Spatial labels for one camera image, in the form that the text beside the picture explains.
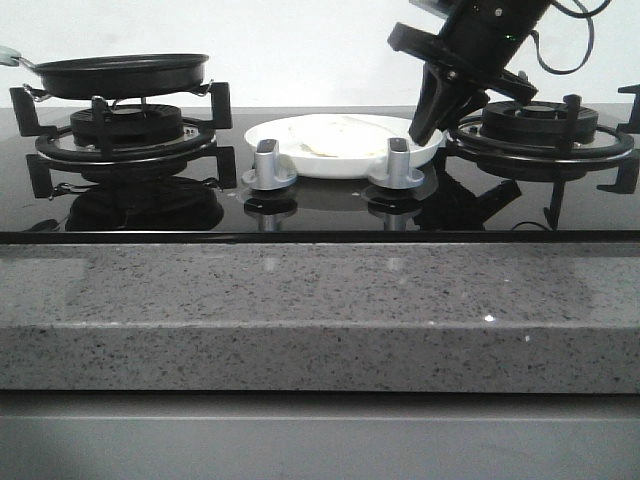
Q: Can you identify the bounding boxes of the small wire pan trivet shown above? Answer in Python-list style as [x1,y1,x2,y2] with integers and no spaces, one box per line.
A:
[22,81,230,114]

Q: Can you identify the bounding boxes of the silver right stove knob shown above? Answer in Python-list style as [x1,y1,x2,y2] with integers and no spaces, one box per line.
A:
[368,137,425,190]

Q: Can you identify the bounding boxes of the black gas burner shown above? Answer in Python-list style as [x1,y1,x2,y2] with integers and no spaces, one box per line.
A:
[479,101,568,147]
[70,104,183,148]

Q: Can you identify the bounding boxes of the black glass gas hob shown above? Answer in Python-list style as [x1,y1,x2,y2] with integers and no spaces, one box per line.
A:
[1,108,639,244]

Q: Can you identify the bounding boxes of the black left pan support grate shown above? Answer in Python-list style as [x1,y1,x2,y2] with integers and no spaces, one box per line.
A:
[10,86,237,198]

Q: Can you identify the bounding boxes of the white fried egg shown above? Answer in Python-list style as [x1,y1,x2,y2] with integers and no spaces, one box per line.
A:
[288,114,398,158]

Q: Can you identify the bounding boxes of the black right gas burner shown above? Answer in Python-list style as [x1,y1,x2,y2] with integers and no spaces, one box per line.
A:
[479,101,568,147]

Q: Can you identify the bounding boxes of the black pan support grate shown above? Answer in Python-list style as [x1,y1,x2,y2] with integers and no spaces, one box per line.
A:
[10,86,237,198]
[447,84,639,230]

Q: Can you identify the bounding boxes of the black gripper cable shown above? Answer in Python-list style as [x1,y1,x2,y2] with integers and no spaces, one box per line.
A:
[529,0,614,76]

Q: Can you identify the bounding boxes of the grey cabinet front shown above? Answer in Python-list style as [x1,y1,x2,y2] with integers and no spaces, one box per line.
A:
[1,392,639,479]

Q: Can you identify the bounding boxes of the white ceramic plate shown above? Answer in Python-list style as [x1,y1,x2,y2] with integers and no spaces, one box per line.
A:
[245,113,444,179]

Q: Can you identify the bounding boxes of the black right pan support grate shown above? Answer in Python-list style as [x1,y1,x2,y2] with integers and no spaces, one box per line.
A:
[447,84,639,230]

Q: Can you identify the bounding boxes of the silver stove knob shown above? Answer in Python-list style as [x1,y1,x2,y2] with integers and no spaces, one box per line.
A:
[242,139,298,191]
[368,137,425,190]

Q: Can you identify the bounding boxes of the silver left stove knob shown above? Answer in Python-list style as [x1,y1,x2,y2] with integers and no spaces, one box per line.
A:
[242,139,298,191]

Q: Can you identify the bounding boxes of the black left gas burner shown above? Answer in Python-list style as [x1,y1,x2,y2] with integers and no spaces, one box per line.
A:
[70,104,183,148]

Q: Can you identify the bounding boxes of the black frying pan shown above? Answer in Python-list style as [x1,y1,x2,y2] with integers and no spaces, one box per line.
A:
[1,46,209,100]

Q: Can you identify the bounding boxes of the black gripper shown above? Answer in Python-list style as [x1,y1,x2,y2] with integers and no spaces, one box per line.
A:
[388,1,550,146]

